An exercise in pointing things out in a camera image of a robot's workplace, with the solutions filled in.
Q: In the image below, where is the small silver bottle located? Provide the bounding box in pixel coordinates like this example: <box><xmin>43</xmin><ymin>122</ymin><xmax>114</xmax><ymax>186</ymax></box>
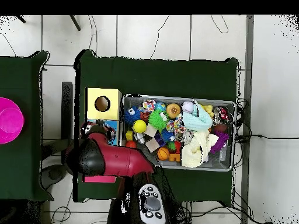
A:
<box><xmin>134</xmin><ymin>132</ymin><xmax>146</xmax><ymax>144</ymax></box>

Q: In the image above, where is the light blue cloth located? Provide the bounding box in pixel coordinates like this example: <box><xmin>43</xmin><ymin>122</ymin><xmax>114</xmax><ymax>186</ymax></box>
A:
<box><xmin>181</xmin><ymin>99</ymin><xmax>214</xmax><ymax>131</ymax></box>

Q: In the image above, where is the wooden box with three holes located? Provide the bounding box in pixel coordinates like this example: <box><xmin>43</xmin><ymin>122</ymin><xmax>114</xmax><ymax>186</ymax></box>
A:
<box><xmin>82</xmin><ymin>87</ymin><xmax>123</xmax><ymax>183</ymax></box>

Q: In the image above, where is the shallow clear mesh bin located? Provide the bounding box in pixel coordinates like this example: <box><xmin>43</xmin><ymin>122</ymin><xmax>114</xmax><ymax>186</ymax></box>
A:
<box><xmin>119</xmin><ymin>93</ymin><xmax>237</xmax><ymax>172</ymax></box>

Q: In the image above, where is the green fuzzy googly-eyed toy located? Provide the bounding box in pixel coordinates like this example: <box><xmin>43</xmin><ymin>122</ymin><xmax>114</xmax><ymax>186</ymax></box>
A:
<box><xmin>148</xmin><ymin>108</ymin><xmax>169</xmax><ymax>130</ymax></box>

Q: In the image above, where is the smooth yellow ball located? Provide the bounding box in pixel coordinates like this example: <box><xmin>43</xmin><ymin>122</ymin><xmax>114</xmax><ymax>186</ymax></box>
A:
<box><xmin>133</xmin><ymin>119</ymin><xmax>147</xmax><ymax>134</ymax></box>

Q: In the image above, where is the blue fuzzy googly-eyed toy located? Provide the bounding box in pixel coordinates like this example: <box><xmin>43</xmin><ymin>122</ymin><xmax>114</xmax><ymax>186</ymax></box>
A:
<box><xmin>123</xmin><ymin>106</ymin><xmax>142</xmax><ymax>125</ymax></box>

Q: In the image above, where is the toy burger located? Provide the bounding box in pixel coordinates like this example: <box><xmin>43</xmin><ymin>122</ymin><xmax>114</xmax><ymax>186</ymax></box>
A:
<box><xmin>166</xmin><ymin>103</ymin><xmax>182</xmax><ymax>119</ymax></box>

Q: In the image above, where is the small orange basketball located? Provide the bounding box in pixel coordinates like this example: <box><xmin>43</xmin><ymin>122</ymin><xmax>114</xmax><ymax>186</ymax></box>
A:
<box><xmin>157</xmin><ymin>146</ymin><xmax>171</xmax><ymax>161</ymax></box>

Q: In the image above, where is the white baseball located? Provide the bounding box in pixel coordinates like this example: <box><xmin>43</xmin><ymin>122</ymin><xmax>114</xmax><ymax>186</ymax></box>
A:
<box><xmin>182</xmin><ymin>100</ymin><xmax>195</xmax><ymax>114</ymax></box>

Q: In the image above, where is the dark green tablecloth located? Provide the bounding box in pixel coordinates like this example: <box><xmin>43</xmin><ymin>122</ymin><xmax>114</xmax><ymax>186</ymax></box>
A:
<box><xmin>0</xmin><ymin>50</ymin><xmax>54</xmax><ymax>202</ymax></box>
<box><xmin>73</xmin><ymin>48</ymin><xmax>239</xmax><ymax>207</ymax></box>

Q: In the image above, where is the cream yellow cloth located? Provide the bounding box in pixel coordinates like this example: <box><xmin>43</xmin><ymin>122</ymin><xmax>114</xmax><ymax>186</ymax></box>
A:
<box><xmin>181</xmin><ymin>129</ymin><xmax>219</xmax><ymax>168</ymax></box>

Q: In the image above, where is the purple spiky ball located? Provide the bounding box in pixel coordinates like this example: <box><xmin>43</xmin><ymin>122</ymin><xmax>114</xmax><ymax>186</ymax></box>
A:
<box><xmin>209</xmin><ymin>130</ymin><xmax>230</xmax><ymax>155</ymax></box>

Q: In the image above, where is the crushed red soda can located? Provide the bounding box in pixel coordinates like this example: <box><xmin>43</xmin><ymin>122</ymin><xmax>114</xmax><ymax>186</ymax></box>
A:
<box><xmin>213</xmin><ymin>106</ymin><xmax>234</xmax><ymax>124</ymax></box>

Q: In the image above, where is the black flat panel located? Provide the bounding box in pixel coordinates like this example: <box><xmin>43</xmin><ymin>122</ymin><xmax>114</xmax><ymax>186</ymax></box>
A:
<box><xmin>61</xmin><ymin>81</ymin><xmax>74</xmax><ymax>165</ymax></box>

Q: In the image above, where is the grey round stand base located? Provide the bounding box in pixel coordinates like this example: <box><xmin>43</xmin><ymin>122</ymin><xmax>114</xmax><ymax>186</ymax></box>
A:
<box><xmin>40</xmin><ymin>164</ymin><xmax>69</xmax><ymax>190</ymax></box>

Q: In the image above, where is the pink plastic bowl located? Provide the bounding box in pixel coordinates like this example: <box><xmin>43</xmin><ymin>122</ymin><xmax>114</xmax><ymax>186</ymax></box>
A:
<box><xmin>0</xmin><ymin>97</ymin><xmax>25</xmax><ymax>144</ymax></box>

